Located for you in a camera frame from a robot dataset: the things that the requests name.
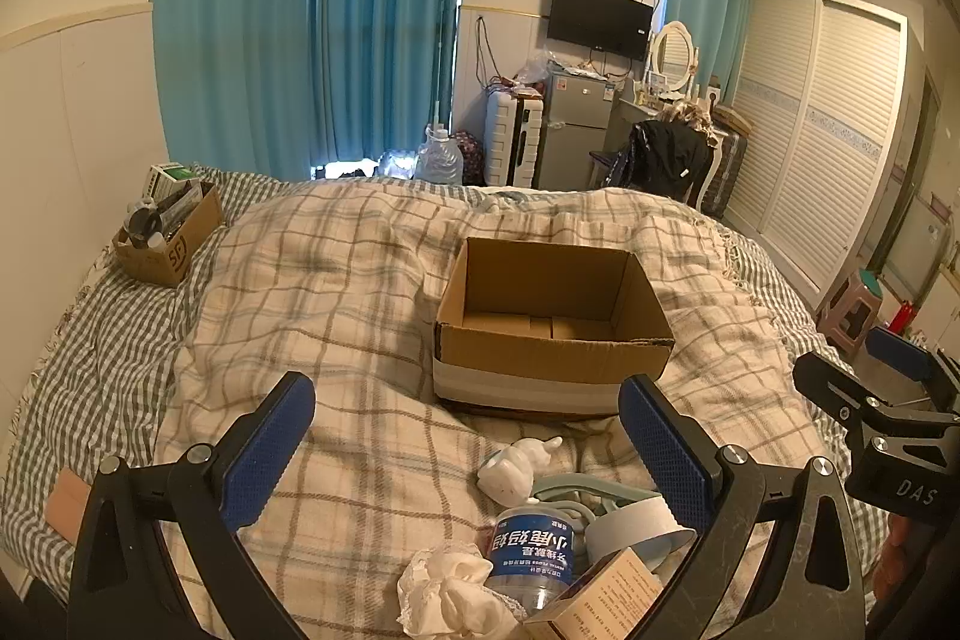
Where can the thin white pole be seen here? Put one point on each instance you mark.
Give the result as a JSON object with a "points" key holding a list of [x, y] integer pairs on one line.
{"points": [[438, 63]]}

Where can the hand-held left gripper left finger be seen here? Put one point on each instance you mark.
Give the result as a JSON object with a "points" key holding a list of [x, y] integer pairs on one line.
{"points": [[262, 460]]}

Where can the white ribbed suitcase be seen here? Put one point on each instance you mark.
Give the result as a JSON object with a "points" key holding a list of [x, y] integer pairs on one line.
{"points": [[510, 141]]}

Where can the clear plastic bag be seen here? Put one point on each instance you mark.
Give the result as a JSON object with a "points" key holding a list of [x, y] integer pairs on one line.
{"points": [[541, 69]]}

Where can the black round item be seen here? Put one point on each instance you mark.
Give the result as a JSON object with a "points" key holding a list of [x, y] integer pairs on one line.
{"points": [[142, 224]]}

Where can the black wall television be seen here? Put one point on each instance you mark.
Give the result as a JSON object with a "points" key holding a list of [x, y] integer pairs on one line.
{"points": [[598, 18]]}

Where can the pink plastic stool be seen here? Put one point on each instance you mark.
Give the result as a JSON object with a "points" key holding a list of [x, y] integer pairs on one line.
{"points": [[855, 302]]}

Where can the dark brown suitcase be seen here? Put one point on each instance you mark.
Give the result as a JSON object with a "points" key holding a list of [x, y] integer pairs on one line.
{"points": [[731, 168]]}

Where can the beige plaid blanket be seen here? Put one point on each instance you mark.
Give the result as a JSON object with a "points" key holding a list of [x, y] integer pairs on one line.
{"points": [[337, 310]]}

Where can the white chair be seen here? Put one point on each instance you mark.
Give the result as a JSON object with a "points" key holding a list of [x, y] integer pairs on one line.
{"points": [[712, 168]]}

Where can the red canister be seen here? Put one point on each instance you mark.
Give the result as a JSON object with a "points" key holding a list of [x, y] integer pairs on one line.
{"points": [[902, 316]]}

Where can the large cardboard box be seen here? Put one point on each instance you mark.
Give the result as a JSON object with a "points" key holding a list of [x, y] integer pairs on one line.
{"points": [[555, 374]]}

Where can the grey dressing table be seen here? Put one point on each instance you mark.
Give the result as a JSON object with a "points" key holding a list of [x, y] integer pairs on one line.
{"points": [[630, 119]]}

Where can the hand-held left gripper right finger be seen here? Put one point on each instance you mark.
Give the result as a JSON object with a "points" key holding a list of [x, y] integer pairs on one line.
{"points": [[667, 452]]}

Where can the white oval mirror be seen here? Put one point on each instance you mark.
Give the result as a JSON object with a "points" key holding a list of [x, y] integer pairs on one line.
{"points": [[673, 51]]}

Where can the green white carton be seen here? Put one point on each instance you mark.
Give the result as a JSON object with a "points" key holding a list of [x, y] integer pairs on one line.
{"points": [[171, 179]]}

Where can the clear water jug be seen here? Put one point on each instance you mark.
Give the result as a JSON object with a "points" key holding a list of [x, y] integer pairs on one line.
{"points": [[439, 160]]}

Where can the white louvred wardrobe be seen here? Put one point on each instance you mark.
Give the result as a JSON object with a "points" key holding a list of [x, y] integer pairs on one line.
{"points": [[817, 145]]}

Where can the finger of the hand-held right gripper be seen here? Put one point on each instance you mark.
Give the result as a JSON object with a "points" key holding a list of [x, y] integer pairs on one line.
{"points": [[832, 385], [900, 351]]}

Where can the grey refrigerator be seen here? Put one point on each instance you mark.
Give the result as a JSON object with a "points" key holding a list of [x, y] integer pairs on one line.
{"points": [[574, 130]]}

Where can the blue label water bottle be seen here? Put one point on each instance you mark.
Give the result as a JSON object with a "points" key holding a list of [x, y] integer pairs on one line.
{"points": [[532, 550]]}

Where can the brown medicine box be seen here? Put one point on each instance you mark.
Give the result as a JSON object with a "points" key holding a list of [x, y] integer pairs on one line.
{"points": [[607, 599]]}

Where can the grey tape roll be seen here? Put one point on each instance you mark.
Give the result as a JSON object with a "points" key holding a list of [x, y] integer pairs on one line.
{"points": [[630, 524]]}

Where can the floral bag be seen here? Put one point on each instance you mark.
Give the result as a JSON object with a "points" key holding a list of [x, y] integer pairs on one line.
{"points": [[469, 153]]}

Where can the white tissue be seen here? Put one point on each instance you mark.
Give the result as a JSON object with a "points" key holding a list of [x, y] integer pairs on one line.
{"points": [[457, 591]]}

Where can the teal plastic hanger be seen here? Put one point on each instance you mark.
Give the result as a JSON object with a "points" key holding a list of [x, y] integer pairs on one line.
{"points": [[559, 490]]}

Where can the person's right hand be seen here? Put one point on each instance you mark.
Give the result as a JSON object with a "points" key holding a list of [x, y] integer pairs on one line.
{"points": [[894, 557]]}

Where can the green checkered bed sheet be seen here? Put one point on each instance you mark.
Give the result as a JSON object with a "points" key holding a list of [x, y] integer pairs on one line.
{"points": [[90, 340]]}

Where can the wide blue curtain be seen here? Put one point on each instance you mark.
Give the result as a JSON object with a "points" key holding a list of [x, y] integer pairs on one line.
{"points": [[232, 10], [390, 10]]}

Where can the small printed cardboard box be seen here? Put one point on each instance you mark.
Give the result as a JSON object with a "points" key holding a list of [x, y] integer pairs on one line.
{"points": [[176, 250]]}

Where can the white ceramic figurine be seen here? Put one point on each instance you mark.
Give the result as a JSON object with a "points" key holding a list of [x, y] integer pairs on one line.
{"points": [[510, 471]]}

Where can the black jacket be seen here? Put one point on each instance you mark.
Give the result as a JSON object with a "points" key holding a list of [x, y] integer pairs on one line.
{"points": [[664, 156]]}

